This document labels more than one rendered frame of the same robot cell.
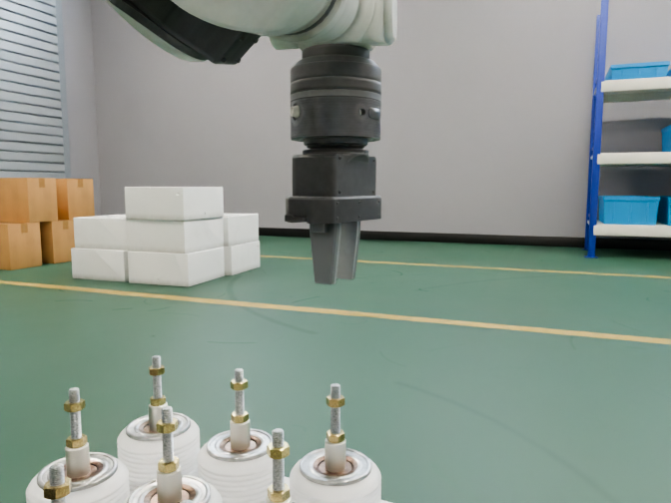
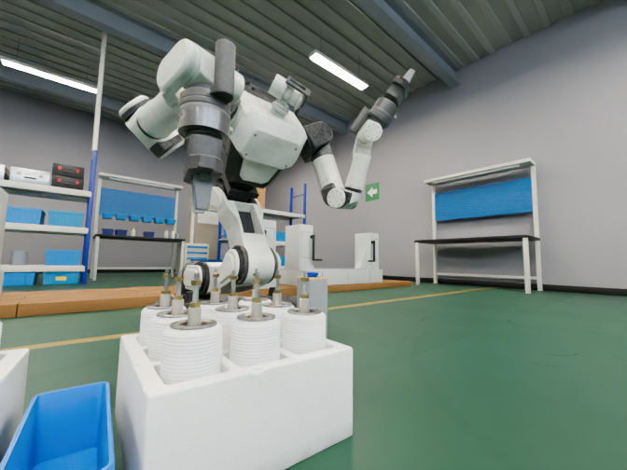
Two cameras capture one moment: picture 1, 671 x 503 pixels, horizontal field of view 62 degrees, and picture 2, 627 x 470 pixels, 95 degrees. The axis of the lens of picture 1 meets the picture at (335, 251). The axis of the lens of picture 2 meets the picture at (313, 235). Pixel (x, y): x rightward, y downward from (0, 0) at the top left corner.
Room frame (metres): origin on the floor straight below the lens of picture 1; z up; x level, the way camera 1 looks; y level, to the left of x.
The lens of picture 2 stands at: (0.97, -0.35, 0.36)
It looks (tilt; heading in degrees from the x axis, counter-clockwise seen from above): 5 degrees up; 118
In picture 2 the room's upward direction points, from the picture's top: 1 degrees clockwise
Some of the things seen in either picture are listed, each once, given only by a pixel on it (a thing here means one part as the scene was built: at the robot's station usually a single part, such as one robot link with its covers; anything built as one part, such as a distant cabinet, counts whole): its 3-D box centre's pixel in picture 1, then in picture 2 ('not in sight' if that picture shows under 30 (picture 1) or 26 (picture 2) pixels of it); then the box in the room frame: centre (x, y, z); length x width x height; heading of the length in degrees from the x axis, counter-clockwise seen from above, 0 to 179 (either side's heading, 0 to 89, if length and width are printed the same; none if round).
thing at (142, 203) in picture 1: (176, 202); not in sight; (3.22, 0.92, 0.45); 0.39 x 0.39 x 0.18; 69
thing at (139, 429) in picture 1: (159, 426); (304, 311); (0.65, 0.22, 0.25); 0.08 x 0.08 x 0.01
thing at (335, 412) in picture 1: (335, 419); (195, 294); (0.55, 0.00, 0.30); 0.01 x 0.01 x 0.08
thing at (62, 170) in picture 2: not in sight; (68, 173); (-4.10, 1.59, 1.57); 0.42 x 0.34 x 0.17; 158
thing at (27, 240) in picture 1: (10, 245); not in sight; (3.74, 2.20, 0.15); 0.30 x 0.24 x 0.30; 67
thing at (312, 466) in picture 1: (335, 466); (194, 324); (0.55, 0.00, 0.25); 0.08 x 0.08 x 0.01
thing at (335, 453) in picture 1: (335, 454); (194, 316); (0.55, 0.00, 0.26); 0.02 x 0.02 x 0.03
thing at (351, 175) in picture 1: (334, 159); (204, 145); (0.55, 0.00, 0.57); 0.13 x 0.10 x 0.12; 147
